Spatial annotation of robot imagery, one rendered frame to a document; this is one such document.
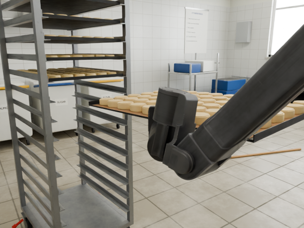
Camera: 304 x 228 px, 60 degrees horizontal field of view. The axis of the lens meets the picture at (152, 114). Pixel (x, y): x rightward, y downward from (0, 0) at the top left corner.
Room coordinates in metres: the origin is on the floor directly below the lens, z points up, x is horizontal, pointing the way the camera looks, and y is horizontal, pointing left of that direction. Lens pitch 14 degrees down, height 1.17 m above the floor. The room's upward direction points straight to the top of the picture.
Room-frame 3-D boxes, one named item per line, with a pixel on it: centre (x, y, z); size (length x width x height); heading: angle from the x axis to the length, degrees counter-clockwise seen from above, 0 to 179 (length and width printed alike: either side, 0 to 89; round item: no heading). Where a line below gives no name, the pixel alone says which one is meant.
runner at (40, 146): (1.39, 0.65, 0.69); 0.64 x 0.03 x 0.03; 42
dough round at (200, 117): (0.59, -0.11, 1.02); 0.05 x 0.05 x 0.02
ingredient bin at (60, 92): (3.62, 1.35, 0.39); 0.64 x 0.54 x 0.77; 34
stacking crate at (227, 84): (5.45, -1.59, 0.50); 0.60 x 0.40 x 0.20; 127
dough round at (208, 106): (0.71, -0.16, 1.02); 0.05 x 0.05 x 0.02
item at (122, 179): (1.65, 0.36, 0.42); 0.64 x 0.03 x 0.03; 42
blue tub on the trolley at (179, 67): (4.81, -0.63, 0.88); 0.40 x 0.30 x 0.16; 38
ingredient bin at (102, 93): (4.00, 0.81, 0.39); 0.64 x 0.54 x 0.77; 32
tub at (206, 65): (5.08, -0.90, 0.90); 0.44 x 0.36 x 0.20; 43
